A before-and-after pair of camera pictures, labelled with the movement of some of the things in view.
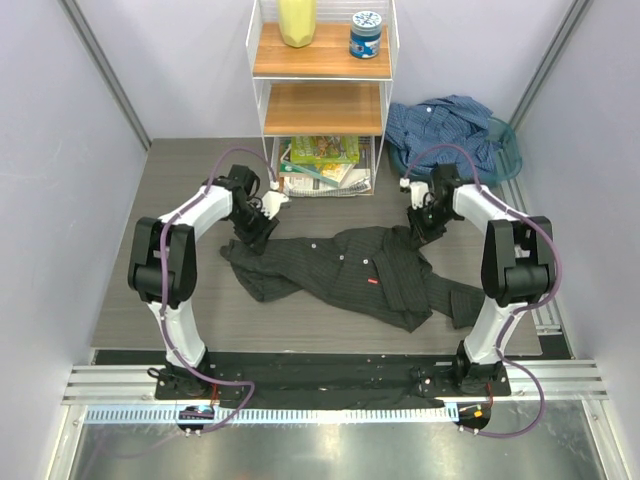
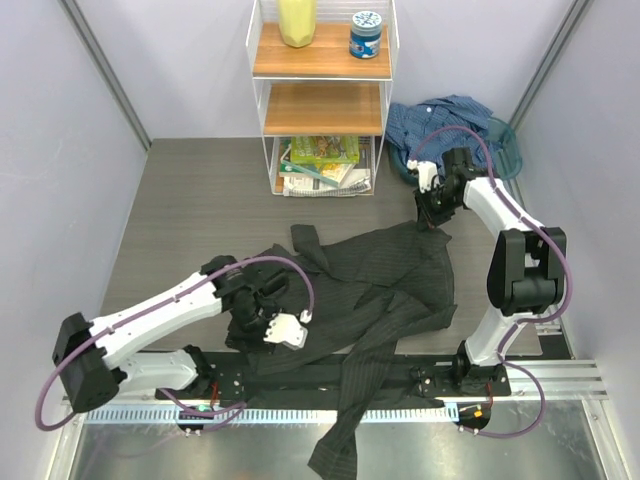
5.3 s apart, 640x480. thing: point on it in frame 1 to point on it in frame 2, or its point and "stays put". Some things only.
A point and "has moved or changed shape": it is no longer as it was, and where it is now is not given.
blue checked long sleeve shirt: x=446 y=130 stays put
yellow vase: x=297 y=21 stays put
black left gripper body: x=252 y=223 to x=247 y=327
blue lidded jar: x=365 y=36 stays put
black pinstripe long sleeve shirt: x=382 y=271 has moved or changed shape
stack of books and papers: x=323 y=166 stays put
